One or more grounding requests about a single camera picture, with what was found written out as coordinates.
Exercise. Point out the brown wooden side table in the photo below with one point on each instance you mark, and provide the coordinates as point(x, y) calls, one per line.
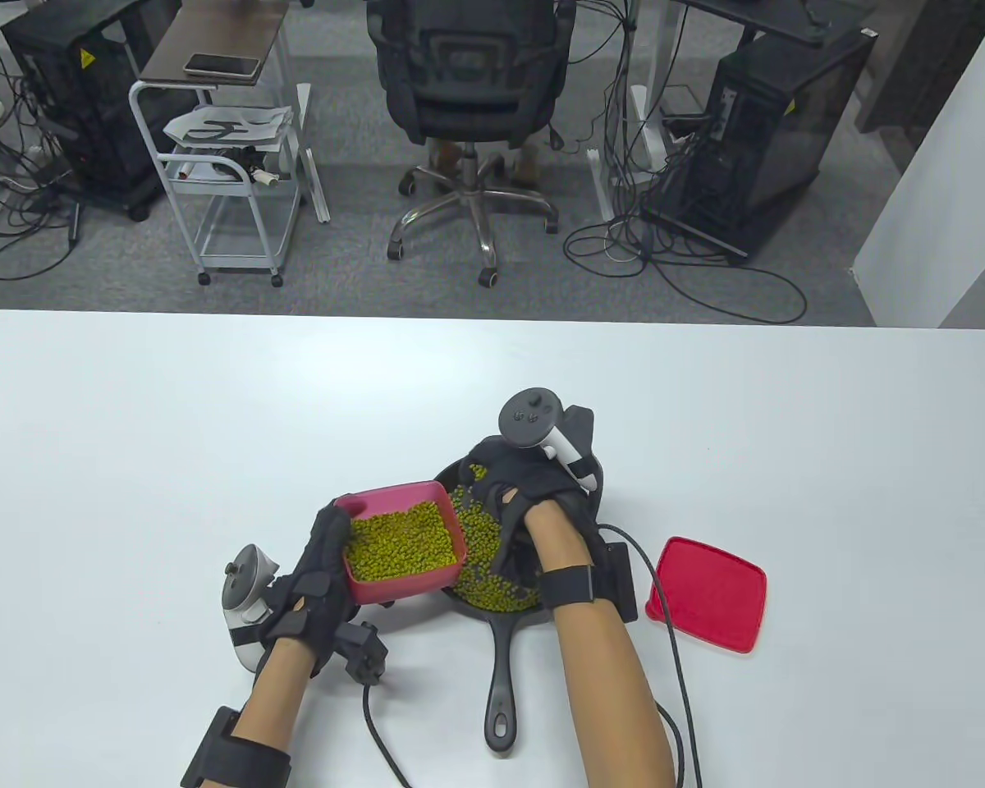
point(213, 33)

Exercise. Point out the grey white hand controller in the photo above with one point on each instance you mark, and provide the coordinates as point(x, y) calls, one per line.
point(250, 587)
point(529, 419)

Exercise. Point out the red plastic container lid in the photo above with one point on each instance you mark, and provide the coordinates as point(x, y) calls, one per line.
point(706, 595)

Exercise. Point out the black office chair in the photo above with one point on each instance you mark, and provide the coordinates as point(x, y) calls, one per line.
point(468, 82)

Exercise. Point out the person's left hand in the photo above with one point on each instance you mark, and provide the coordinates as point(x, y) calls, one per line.
point(312, 591)

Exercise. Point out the green mung beans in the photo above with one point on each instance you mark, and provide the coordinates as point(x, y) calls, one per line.
point(402, 542)

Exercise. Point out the white item on cart tray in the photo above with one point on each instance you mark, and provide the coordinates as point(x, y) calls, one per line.
point(209, 170)

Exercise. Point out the pink plastic container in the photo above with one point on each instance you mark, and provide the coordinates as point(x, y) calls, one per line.
point(402, 593)

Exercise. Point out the black cast iron frying pan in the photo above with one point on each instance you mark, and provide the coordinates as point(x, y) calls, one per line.
point(501, 681)

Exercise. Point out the black smartphone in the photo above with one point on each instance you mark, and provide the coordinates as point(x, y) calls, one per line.
point(222, 66)

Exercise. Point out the white desk leg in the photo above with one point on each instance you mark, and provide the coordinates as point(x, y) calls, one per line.
point(316, 180)
point(601, 189)

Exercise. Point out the dark grey cabinet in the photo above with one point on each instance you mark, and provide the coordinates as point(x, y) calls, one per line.
point(927, 66)

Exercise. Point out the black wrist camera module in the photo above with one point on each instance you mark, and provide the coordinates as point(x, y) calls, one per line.
point(361, 652)

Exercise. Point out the white metal rolling cart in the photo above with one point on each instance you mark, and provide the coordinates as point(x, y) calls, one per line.
point(213, 182)

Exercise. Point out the black desk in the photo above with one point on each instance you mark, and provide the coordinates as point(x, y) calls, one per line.
point(771, 16)

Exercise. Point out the person's right hand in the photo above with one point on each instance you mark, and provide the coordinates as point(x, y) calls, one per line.
point(525, 480)

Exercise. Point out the person's left forearm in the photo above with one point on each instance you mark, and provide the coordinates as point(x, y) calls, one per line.
point(275, 698)

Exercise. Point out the person's right forearm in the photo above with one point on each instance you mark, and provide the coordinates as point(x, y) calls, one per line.
point(607, 698)

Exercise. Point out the white printed paper bag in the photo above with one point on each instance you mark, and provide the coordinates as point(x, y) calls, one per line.
point(230, 127)

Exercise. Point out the black computer tower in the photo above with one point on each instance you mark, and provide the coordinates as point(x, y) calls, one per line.
point(788, 123)
point(90, 107)

